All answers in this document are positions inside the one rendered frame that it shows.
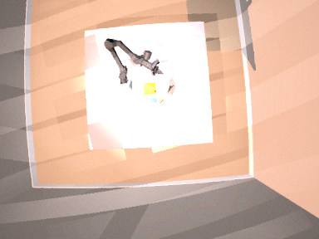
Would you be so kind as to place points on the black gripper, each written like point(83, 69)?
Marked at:
point(153, 67)

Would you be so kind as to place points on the orange flat square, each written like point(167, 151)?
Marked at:
point(149, 88)

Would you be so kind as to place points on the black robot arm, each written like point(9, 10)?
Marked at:
point(110, 45)

